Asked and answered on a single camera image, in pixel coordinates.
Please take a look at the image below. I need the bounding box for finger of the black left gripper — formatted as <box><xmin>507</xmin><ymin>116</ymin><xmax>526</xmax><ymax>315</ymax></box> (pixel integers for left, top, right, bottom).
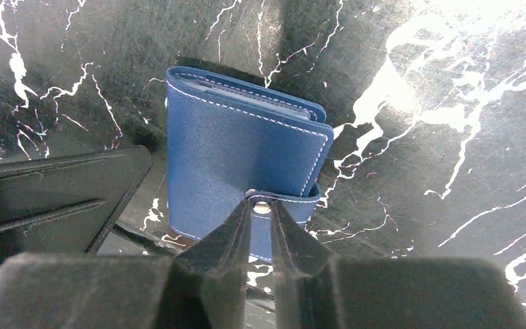
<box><xmin>0</xmin><ymin>146</ymin><xmax>152</xmax><ymax>265</ymax></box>

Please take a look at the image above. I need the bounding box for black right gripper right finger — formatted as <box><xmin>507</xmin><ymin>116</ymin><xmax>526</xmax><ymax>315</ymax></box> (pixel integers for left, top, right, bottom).
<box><xmin>271</xmin><ymin>202</ymin><xmax>526</xmax><ymax>328</ymax></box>

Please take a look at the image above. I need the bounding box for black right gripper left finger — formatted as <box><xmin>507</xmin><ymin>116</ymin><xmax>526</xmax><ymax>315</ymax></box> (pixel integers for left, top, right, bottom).
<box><xmin>0</xmin><ymin>200</ymin><xmax>251</xmax><ymax>328</ymax></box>

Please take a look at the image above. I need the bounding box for blue leather card holder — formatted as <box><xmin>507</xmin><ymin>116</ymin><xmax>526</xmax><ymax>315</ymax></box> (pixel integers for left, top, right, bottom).
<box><xmin>166</xmin><ymin>66</ymin><xmax>334</xmax><ymax>263</ymax></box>

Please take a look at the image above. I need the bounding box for black marbled table mat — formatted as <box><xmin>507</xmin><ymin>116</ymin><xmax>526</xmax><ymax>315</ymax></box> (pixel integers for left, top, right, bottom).
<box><xmin>0</xmin><ymin>1</ymin><xmax>526</xmax><ymax>313</ymax></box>

